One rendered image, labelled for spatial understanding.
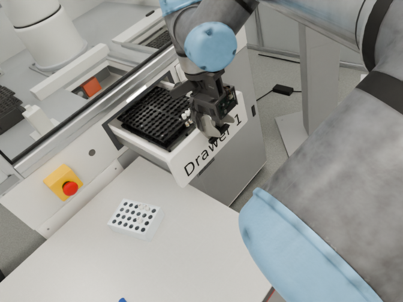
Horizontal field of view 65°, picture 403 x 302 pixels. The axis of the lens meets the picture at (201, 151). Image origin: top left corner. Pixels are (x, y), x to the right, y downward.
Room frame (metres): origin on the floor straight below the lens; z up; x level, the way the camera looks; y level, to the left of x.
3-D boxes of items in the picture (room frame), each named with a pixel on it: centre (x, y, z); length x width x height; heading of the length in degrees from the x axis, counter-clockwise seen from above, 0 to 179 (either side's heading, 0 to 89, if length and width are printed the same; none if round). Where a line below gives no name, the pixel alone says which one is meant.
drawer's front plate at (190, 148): (0.63, -0.04, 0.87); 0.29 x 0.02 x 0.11; 124
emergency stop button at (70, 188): (0.64, 0.37, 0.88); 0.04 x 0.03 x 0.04; 124
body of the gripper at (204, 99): (0.59, -0.06, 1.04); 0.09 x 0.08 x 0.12; 34
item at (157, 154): (0.81, 0.08, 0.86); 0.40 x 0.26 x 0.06; 34
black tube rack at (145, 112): (0.80, 0.08, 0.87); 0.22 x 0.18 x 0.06; 34
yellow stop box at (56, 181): (0.67, 0.39, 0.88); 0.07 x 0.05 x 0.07; 124
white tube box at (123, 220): (0.54, 0.23, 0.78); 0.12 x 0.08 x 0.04; 52
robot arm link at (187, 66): (0.60, -0.06, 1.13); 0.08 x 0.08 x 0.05
